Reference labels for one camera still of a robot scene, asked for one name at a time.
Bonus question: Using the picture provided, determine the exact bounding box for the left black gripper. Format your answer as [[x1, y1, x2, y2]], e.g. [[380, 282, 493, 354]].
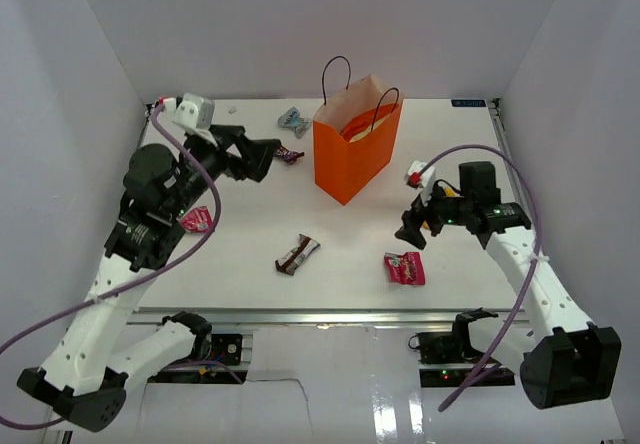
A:
[[169, 123, 281, 217]]

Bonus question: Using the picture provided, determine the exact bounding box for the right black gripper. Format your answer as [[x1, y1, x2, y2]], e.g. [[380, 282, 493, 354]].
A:
[[395, 180, 472, 250]]

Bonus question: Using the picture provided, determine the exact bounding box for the pink candy packet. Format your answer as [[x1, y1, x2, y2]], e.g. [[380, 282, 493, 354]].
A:
[[384, 252, 426, 286]]

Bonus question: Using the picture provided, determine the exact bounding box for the large red chips bag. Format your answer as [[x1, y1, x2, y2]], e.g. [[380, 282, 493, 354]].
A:
[[340, 105, 401, 143]]

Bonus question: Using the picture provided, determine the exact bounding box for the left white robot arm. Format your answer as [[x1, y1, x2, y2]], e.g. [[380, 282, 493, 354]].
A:
[[17, 125, 281, 432]]

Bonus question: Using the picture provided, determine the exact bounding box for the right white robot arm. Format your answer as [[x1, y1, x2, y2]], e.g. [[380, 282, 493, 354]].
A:
[[395, 161, 621, 409]]

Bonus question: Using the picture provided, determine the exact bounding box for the orange paper bag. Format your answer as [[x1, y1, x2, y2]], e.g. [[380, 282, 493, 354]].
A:
[[312, 74, 405, 205]]

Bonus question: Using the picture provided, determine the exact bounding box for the dark purple candy wrapper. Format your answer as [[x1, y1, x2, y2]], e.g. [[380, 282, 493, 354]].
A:
[[274, 146, 305, 165]]

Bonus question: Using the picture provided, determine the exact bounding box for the silver blue snack packet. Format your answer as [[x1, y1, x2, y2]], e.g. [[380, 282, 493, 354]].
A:
[[277, 107, 312, 139]]

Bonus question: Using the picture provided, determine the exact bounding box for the yellow snack packet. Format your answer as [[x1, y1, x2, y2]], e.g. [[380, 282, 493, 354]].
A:
[[422, 186, 458, 230]]

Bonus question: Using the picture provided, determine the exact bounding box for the small pink snack packet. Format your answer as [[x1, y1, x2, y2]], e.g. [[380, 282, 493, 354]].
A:
[[179, 206, 212, 234]]

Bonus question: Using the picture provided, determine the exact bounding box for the brown chocolate bar wrapper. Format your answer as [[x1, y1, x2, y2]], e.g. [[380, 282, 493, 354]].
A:
[[275, 234, 321, 276]]

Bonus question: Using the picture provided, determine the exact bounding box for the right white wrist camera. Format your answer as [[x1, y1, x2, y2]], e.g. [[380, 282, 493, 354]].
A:
[[405, 160, 436, 205]]

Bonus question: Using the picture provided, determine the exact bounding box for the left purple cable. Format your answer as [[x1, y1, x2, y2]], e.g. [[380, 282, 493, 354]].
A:
[[0, 106, 224, 430]]

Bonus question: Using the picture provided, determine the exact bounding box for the purple cable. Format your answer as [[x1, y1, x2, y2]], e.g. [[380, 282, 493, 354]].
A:
[[0, 106, 224, 430], [437, 144, 544, 413]]

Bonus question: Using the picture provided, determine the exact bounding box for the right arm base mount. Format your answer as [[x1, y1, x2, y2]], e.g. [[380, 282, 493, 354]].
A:
[[407, 331, 482, 367]]

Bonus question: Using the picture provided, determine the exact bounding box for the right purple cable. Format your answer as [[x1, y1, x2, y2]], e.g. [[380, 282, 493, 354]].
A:
[[437, 144, 544, 413]]

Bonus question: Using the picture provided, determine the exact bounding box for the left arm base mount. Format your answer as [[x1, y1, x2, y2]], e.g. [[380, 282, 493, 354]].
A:
[[206, 333, 243, 366]]

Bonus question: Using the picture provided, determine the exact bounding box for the aluminium table frame rail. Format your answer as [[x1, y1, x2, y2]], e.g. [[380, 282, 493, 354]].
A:
[[84, 308, 571, 326]]

